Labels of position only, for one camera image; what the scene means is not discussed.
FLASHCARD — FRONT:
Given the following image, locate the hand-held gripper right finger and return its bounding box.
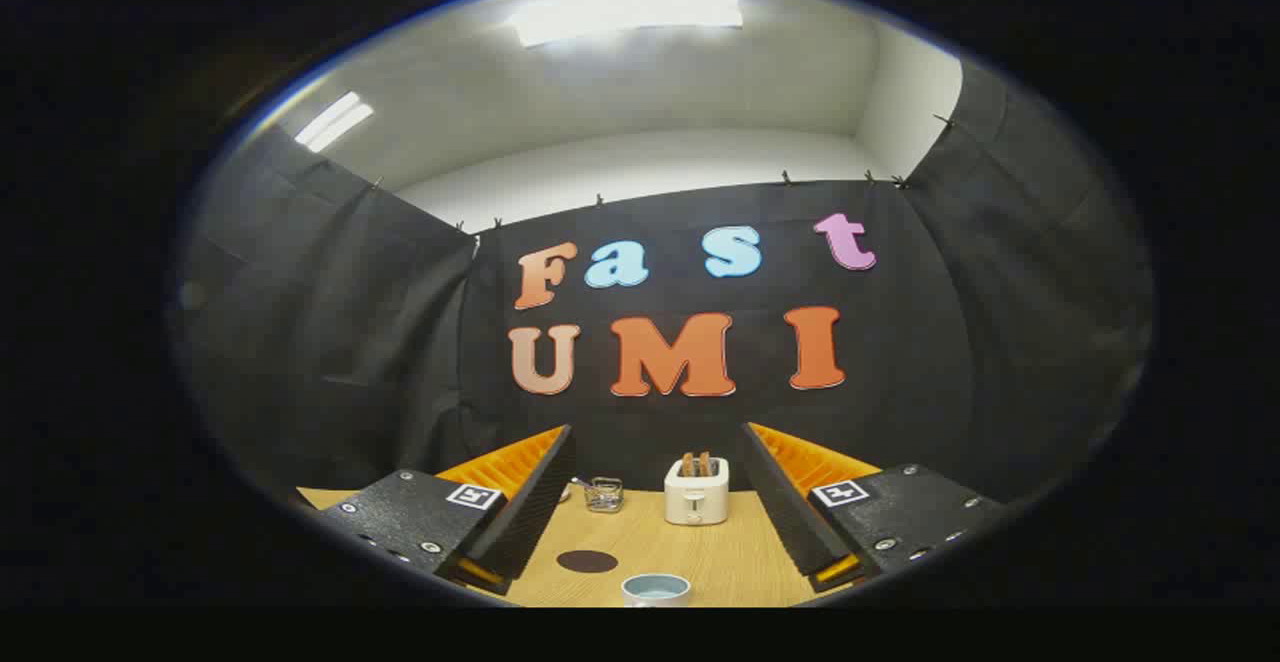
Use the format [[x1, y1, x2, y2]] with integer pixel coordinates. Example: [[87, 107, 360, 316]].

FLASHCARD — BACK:
[[740, 422, 1006, 595]]

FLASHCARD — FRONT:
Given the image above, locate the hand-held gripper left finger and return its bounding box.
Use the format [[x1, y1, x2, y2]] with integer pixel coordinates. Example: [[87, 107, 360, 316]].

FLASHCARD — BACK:
[[318, 424, 578, 598]]

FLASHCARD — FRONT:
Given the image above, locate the white cup with blue inside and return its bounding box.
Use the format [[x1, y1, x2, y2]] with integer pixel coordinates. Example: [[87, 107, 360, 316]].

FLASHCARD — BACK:
[[621, 573, 692, 608]]

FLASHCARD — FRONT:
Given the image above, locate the white toaster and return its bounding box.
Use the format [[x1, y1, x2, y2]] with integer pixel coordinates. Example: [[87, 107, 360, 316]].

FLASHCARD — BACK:
[[664, 457, 730, 527]]

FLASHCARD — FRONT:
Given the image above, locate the wooden table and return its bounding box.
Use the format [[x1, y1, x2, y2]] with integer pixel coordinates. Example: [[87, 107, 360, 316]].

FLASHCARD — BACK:
[[297, 487, 851, 608]]

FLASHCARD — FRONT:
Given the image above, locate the black backdrop cloth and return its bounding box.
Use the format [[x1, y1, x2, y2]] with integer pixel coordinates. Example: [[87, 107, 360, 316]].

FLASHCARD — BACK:
[[170, 60, 1156, 533]]

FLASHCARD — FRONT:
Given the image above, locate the narrow ceiling light strip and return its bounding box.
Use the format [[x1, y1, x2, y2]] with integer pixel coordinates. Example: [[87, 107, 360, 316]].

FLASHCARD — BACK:
[[293, 91, 376, 154]]

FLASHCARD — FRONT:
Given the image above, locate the wide ceiling light panel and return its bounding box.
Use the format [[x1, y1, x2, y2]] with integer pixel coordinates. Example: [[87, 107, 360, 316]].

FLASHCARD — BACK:
[[510, 0, 746, 48]]

